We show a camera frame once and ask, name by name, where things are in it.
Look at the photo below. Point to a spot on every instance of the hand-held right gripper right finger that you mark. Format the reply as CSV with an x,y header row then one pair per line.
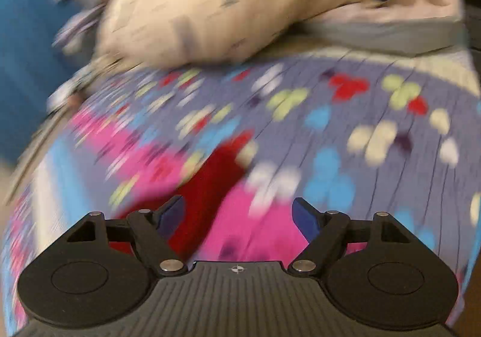
x,y
303,215

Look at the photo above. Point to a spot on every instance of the red knit garment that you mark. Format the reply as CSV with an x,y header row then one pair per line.
x,y
210,187

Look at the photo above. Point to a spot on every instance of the cream printed pillow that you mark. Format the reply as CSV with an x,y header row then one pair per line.
x,y
225,3

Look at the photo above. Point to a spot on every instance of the blue panel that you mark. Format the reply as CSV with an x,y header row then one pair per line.
x,y
26,59

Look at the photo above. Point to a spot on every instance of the butterfly print blanket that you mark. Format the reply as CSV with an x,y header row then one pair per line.
x,y
338,126

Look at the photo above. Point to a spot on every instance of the folded pink grey blanket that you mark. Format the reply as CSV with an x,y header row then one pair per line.
x,y
394,18

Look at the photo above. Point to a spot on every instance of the purple white patterned cloth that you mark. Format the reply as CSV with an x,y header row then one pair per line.
x,y
75,21

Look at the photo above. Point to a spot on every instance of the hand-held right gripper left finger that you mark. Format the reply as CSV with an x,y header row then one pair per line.
x,y
173,212

